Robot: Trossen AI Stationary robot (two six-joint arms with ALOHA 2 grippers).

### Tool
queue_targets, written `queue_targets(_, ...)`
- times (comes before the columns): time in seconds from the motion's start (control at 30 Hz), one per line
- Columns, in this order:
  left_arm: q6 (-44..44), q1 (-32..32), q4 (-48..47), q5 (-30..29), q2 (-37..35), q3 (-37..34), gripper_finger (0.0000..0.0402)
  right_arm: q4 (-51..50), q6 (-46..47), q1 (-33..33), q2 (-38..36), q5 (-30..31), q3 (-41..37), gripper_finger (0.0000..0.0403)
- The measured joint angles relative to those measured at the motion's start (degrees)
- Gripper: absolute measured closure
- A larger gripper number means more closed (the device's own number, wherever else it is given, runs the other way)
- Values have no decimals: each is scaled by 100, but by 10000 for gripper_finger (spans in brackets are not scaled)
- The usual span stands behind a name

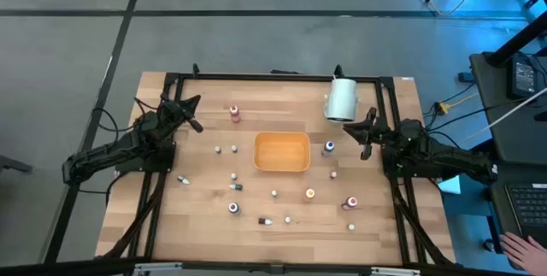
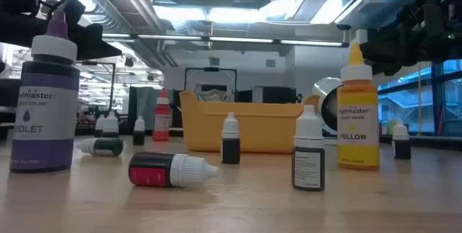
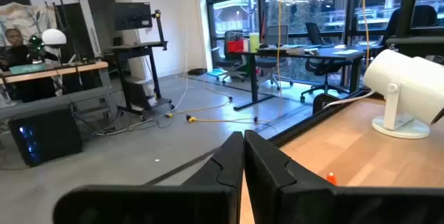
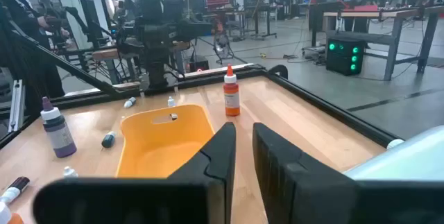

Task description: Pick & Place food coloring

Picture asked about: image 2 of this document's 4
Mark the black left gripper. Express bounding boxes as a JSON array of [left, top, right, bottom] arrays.
[[0, 0, 123, 61]]

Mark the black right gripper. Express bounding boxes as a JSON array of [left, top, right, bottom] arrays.
[[360, 0, 462, 77]]

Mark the yellow food coloring bottle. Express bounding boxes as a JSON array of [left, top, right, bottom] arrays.
[[337, 42, 380, 171]]

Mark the small dark dropper bottle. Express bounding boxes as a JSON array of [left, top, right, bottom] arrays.
[[102, 110, 120, 139], [221, 112, 241, 165], [392, 120, 412, 160], [132, 115, 146, 146]]

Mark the violet food coloring bottle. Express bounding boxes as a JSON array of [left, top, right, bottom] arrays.
[[9, 9, 81, 174]]

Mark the red food coloring bottle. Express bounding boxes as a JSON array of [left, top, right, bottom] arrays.
[[152, 88, 173, 141]]

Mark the small green dropper bottle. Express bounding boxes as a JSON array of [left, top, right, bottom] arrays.
[[76, 137, 124, 157]]

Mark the small white-label dropper bottle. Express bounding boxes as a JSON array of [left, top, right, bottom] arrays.
[[292, 105, 326, 192]]

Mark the small red-label dropper bottle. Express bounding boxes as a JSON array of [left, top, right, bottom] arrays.
[[128, 151, 219, 188]]

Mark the white cylinder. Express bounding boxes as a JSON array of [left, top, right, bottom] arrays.
[[312, 76, 342, 136]]

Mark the gray cloth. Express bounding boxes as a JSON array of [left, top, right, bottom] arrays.
[[136, 86, 160, 130]]

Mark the long ceiling light bar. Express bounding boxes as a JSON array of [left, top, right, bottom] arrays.
[[102, 32, 350, 48]]

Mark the yellow plastic bin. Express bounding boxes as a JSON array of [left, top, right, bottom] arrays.
[[179, 91, 321, 154]]

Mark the black rectangular stand frame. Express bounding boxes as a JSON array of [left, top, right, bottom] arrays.
[[184, 66, 238, 93]]

